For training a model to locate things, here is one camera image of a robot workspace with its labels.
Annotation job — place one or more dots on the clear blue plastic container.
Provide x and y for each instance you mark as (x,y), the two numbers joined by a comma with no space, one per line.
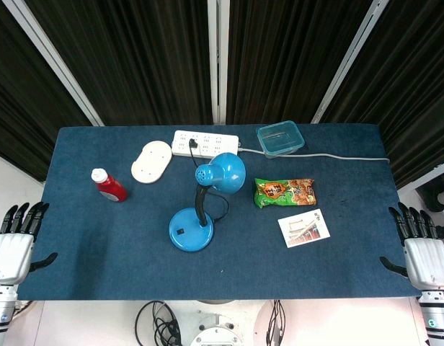
(280,138)

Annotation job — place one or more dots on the white oval plastic board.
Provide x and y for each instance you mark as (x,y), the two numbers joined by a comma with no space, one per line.
(151,162)

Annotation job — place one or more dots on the blue table cloth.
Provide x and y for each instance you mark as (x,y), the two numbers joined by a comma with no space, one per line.
(222,266)

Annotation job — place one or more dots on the white picture card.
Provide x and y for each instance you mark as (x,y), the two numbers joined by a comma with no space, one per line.
(304,228)

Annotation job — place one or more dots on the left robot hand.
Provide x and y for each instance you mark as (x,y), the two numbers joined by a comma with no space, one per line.
(10,250)

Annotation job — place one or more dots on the red ketchup bottle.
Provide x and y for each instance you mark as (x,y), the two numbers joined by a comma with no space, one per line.
(109,186)

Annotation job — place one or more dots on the blue desk lamp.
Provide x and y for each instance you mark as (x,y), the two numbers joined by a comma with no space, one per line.
(207,194)

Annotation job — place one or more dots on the green snack packet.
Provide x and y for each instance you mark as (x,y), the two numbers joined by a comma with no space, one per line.
(285,192)

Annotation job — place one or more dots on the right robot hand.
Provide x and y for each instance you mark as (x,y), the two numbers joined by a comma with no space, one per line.
(425,256)

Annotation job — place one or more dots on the black object behind table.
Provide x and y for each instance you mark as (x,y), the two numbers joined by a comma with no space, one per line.
(436,194)

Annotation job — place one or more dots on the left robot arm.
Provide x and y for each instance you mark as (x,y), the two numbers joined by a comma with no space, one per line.
(1,313)

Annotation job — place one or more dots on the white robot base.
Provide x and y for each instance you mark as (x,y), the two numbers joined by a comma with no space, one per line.
(216,326)

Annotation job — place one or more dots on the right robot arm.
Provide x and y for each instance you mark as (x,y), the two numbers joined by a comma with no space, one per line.
(438,317)

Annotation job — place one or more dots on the white window frame post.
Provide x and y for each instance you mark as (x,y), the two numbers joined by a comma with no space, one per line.
(218,61)
(52,61)
(346,61)

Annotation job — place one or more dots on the black curtain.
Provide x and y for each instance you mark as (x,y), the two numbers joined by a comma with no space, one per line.
(290,61)
(16,93)
(406,90)
(135,61)

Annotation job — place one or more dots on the white power strip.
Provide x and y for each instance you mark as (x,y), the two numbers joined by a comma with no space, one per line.
(204,144)

